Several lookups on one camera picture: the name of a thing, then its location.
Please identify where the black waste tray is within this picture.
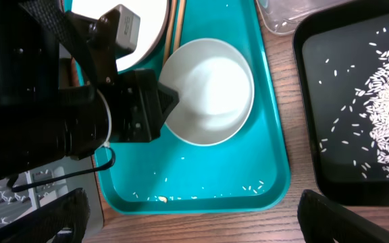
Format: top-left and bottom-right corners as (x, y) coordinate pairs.
(292, 0), (389, 206)

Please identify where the grey plastic dishwasher rack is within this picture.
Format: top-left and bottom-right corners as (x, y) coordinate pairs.
(0, 157), (104, 238)

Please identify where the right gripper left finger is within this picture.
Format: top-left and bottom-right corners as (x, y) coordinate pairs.
(0, 188), (90, 243)

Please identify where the teal plastic serving tray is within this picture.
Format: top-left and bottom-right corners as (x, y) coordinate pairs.
(63, 0), (292, 215)

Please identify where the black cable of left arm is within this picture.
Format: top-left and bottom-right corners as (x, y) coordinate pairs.
(5, 146), (117, 194)

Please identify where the grey bowl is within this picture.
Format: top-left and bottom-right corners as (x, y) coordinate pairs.
(159, 38), (255, 146)

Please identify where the large pink round plate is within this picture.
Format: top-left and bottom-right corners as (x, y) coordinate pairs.
(71, 0), (170, 71)

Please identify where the clear plastic waste bin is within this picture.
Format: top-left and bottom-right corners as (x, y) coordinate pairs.
(256, 0), (351, 36)

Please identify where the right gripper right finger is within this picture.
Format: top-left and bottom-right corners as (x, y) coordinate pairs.
(297, 190), (389, 243)

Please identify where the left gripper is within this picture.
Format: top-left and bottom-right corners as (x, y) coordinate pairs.
(65, 8), (179, 142)

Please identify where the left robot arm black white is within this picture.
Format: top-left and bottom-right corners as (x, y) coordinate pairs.
(0, 1), (179, 192)

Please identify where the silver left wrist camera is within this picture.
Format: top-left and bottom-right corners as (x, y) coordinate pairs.
(115, 4), (140, 58)

